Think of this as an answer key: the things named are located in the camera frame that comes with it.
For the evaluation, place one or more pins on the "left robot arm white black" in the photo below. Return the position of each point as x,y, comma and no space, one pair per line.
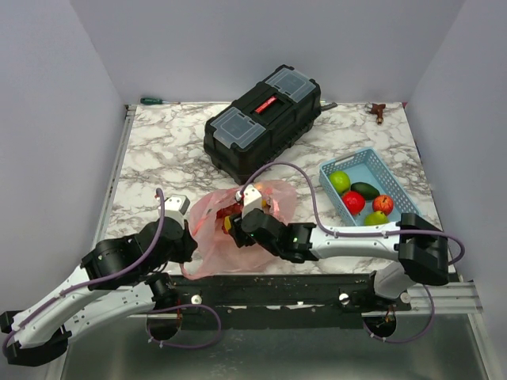
118,278

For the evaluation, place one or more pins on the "black plastic toolbox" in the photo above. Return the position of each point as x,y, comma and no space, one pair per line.
260,125

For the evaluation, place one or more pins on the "blue plastic basket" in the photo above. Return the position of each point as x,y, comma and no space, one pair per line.
366,168

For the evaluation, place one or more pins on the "red fake grapes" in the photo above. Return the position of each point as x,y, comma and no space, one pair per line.
233,209

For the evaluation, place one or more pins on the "yellow fake lemon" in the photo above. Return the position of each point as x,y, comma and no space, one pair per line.
227,225

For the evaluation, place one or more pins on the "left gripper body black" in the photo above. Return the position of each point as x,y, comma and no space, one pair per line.
181,254

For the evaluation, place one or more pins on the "green handled screwdriver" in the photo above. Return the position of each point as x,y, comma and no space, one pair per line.
156,101

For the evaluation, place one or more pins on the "grey tool behind toolbox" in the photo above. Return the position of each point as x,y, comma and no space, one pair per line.
329,106

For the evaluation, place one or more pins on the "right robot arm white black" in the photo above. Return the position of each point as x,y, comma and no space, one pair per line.
416,249

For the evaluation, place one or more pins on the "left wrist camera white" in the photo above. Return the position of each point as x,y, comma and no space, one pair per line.
173,206

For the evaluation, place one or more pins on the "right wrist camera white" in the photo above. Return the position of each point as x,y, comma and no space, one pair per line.
250,198

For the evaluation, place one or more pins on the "pink plastic bag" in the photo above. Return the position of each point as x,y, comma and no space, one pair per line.
214,224

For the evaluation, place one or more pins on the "green fake apple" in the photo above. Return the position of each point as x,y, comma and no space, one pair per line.
340,181

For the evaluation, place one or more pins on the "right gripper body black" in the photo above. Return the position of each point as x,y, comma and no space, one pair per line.
243,239

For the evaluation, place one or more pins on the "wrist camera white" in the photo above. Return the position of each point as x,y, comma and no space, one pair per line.
250,198
173,206

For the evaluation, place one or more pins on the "dark green fake avocado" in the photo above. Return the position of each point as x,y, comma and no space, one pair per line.
367,191

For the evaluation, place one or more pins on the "green fake pear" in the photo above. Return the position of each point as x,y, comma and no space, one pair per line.
376,218

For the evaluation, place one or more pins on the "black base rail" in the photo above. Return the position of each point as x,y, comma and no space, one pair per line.
271,301

